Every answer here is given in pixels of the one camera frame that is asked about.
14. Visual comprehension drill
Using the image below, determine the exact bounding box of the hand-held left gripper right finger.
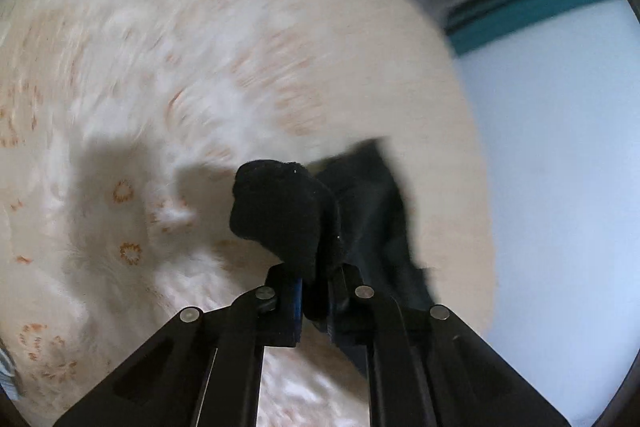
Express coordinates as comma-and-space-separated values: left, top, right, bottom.
327, 264, 573, 427

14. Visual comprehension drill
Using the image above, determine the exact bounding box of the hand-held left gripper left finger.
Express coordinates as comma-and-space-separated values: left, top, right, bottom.
52, 264, 304, 427

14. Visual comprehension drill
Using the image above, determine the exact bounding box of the black garment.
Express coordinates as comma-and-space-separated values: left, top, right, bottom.
229, 137, 441, 323

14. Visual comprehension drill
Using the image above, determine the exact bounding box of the grey striped cloth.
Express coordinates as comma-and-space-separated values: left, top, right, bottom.
0, 342, 23, 400

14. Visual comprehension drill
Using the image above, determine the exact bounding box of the narrow teal curtain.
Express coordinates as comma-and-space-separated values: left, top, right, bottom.
447, 0, 626, 55

